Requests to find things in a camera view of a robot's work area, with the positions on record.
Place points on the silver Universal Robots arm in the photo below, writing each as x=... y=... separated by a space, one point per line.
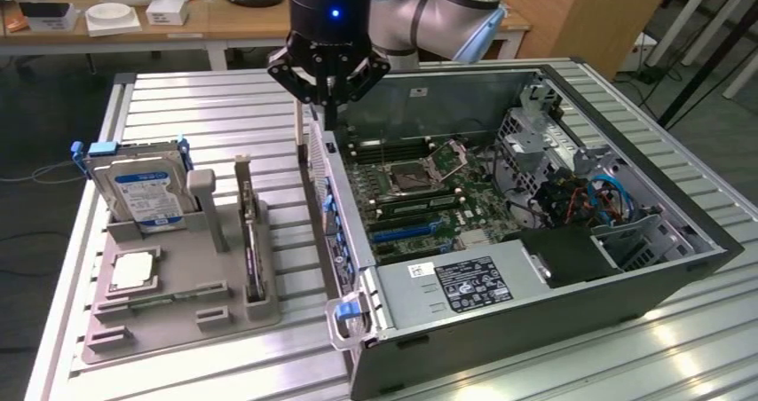
x=426 y=10

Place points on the blue expansion slot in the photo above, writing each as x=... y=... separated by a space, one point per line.
x=409 y=232

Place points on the green RAM stick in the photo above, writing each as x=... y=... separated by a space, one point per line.
x=166 y=299
x=418 y=206

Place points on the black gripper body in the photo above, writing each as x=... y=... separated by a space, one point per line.
x=328 y=2

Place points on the white box with round insert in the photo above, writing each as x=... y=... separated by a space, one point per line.
x=112 y=19

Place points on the black slanted pole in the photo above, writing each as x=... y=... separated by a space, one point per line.
x=705 y=59

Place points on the wooden cabinet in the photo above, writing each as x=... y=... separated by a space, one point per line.
x=593 y=19

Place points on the grey power supply unit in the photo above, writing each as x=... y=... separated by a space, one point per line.
x=474 y=285

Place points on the small white box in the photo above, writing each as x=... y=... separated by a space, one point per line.
x=167 y=13

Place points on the grey metal disk bay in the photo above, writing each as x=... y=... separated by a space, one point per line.
x=627 y=241

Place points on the metal socket cover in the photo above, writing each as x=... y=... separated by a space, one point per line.
x=453 y=157

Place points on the wooden desk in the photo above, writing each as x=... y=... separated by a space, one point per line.
x=255 y=24

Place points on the white box with black top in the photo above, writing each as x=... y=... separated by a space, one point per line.
x=47 y=17

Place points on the grey parts rack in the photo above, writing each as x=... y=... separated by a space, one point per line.
x=190 y=285

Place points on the hard disk with blue caddy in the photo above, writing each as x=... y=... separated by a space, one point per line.
x=142 y=192

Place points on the perforated metal drive cage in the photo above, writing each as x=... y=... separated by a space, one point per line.
x=533 y=152

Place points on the silver CPU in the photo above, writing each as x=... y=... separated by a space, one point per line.
x=134 y=271

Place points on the CPU socket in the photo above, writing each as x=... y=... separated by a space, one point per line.
x=414 y=180

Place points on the green motherboard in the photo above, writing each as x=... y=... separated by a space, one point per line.
x=474 y=214

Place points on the blue case latch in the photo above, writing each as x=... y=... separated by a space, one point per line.
x=344 y=310

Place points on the white table frame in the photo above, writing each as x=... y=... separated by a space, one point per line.
x=690 y=2

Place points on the orange object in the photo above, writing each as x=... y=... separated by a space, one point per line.
x=15 y=25

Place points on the expansion card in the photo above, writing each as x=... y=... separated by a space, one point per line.
x=254 y=241

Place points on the black open PC case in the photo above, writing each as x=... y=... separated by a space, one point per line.
x=533 y=343

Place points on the small silver heatsink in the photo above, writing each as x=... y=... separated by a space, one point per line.
x=475 y=239

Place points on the thin metal locking lever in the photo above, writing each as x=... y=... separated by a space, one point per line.
x=386 y=152

